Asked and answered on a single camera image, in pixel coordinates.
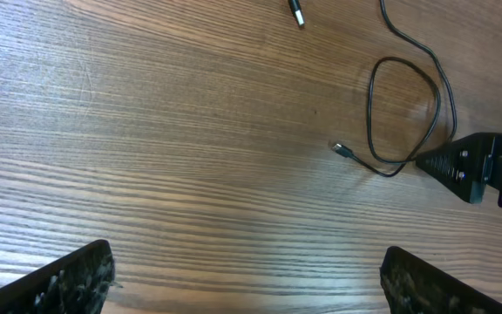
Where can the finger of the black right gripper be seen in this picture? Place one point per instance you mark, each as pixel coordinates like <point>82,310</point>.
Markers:
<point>463,166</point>

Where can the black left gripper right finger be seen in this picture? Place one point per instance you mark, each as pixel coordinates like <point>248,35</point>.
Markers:
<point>414,286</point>

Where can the black USB cable short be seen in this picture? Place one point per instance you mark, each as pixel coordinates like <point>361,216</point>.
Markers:
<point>296,10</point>

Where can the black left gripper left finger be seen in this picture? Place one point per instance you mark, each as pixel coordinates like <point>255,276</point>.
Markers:
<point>76,283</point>

